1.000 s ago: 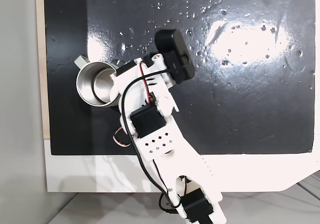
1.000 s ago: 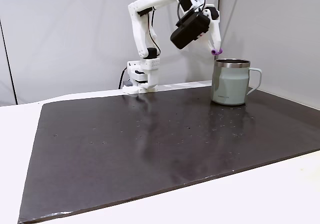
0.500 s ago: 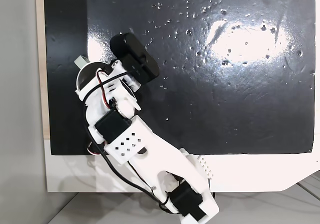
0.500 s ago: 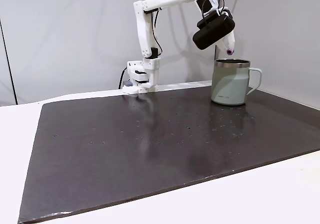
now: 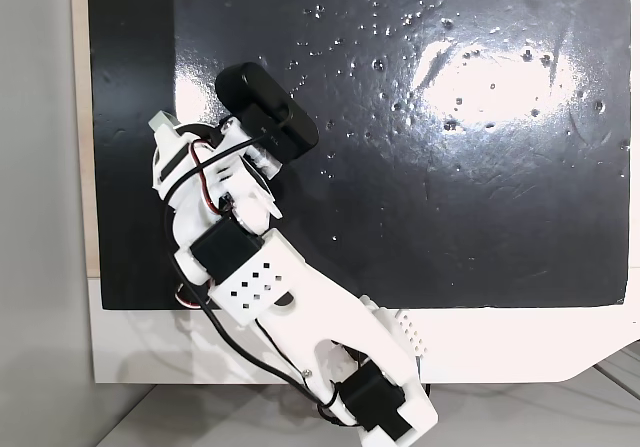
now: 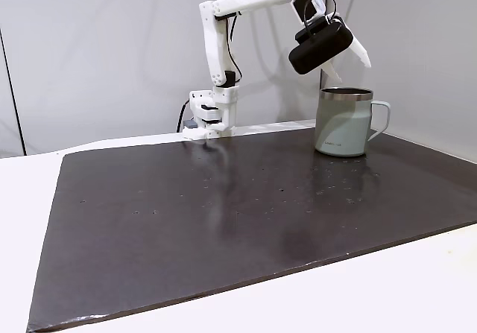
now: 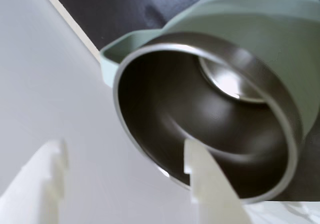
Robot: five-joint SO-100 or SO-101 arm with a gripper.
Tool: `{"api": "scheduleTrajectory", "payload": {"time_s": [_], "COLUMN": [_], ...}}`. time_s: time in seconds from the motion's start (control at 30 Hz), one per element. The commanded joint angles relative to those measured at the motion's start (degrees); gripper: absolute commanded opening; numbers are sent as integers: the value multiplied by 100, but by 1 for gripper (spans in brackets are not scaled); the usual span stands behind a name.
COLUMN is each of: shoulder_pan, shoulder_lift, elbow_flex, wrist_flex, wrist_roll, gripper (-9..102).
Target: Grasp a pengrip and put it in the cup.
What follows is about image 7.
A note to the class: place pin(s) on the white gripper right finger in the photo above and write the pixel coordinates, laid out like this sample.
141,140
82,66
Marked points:
215,191

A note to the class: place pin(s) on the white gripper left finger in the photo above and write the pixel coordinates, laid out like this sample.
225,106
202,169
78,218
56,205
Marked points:
30,186

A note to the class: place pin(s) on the pale green steel-lined cup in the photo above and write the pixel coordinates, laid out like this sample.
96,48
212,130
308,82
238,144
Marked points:
225,28

